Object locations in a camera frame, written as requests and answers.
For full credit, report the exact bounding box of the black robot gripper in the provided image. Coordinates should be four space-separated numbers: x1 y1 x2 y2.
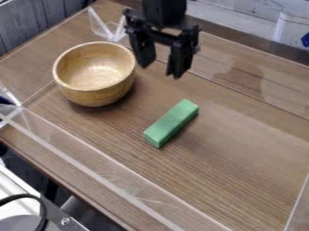
123 0 200 79

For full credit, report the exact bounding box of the green rectangular block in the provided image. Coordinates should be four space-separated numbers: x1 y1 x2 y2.
143 99 199 148

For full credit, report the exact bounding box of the brown wooden bowl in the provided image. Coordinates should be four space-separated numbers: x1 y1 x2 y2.
52 42 136 107

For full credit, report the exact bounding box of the white cylindrical bin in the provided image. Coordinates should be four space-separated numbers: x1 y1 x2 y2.
271 12 309 51

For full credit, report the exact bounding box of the blue object at right edge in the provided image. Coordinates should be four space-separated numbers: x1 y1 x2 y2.
301 33 309 48

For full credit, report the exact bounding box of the clear acrylic enclosure wall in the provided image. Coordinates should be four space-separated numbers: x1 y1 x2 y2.
0 6 309 231

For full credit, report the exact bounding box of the grey metal bracket with screw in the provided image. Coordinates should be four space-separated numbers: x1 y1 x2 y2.
41 197 89 231

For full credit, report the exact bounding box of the black cable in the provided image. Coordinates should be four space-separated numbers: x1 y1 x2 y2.
0 193 48 231

